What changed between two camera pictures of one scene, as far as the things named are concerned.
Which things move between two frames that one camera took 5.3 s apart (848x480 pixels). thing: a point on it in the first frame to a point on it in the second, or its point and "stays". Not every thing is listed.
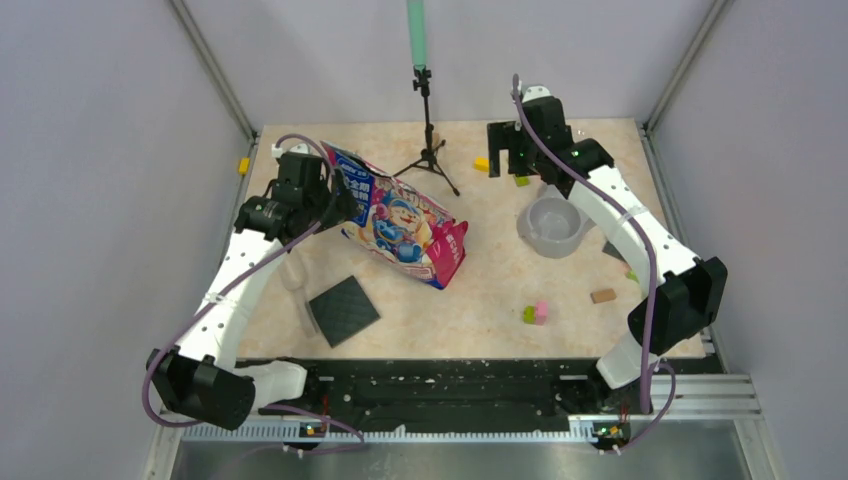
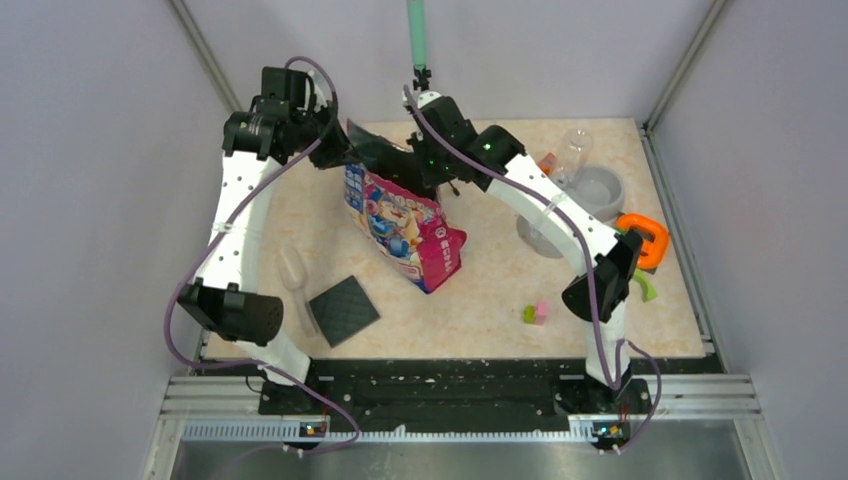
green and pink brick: x=535 y=314 stays
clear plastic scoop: x=293 y=272 stays
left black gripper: x=341 y=207 to x=338 y=150
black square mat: x=344 y=310 stays
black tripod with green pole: x=417 y=40 stays
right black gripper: x=504 y=136 to x=418 y=145
